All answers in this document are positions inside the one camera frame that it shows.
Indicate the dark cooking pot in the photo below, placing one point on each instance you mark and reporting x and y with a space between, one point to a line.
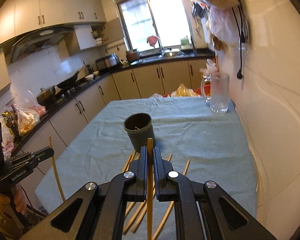
46 96

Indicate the wooden chopstick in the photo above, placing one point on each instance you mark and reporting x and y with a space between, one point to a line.
136 155
130 222
143 211
127 163
149 187
57 178
169 209

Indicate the beige upper cabinets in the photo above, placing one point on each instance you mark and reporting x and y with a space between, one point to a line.
21 16

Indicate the black utensil holder cup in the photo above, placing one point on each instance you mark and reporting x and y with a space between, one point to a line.
139 128

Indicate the beige kitchen base cabinets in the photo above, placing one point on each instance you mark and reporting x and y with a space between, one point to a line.
64 122

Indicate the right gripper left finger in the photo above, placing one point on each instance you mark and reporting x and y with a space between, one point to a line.
96 211

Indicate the yellow bag behind table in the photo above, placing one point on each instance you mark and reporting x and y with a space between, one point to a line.
183 91

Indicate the range hood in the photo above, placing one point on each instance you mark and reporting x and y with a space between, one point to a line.
38 40

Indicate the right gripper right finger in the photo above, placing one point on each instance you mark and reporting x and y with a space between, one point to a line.
203 210

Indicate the hanging plastic bags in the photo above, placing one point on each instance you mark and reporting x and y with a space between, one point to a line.
220 22

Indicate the silver rice cooker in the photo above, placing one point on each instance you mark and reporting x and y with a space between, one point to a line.
107 61

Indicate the black wok pan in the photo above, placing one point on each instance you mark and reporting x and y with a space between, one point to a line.
68 83

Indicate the brown clay pot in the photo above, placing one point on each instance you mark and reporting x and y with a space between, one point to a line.
132 55

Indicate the red cloth at window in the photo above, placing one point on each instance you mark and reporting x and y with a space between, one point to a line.
152 40

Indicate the plastic bag with food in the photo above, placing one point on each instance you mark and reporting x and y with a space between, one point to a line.
28 113

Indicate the clear glass mug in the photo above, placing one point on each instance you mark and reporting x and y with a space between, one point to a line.
219 91

